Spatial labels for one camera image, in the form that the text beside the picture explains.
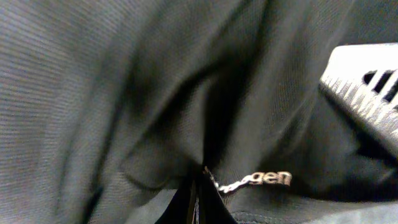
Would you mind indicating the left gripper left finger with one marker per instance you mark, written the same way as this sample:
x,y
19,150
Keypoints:
x,y
181,209

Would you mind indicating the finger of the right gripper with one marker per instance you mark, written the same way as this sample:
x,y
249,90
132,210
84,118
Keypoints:
x,y
362,80

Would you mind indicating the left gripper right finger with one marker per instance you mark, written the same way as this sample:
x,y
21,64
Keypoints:
x,y
211,209

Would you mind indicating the black polo shirt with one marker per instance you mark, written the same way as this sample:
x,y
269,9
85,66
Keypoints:
x,y
107,106

